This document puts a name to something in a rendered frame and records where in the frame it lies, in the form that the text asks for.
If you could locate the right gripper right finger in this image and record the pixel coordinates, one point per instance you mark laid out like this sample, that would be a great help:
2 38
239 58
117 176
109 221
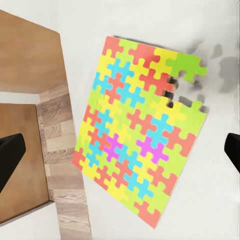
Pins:
232 149

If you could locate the desk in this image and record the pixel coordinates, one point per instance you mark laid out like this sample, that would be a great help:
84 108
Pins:
205 204

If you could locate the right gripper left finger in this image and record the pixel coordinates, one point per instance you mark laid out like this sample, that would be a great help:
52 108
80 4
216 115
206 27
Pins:
12 150

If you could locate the jigsaw puzzle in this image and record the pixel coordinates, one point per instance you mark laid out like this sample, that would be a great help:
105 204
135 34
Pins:
131 142

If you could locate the sliding door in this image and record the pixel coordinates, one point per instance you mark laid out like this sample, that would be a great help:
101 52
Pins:
26 189
31 56

